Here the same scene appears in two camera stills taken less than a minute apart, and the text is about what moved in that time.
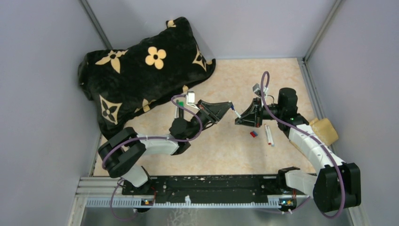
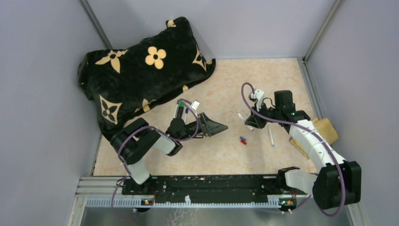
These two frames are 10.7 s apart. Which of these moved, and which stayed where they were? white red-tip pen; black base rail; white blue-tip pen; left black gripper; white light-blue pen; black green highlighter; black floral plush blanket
Moved: white blue-tip pen; white red-tip pen; left black gripper
Stayed: black floral plush blanket; white light-blue pen; black green highlighter; black base rail
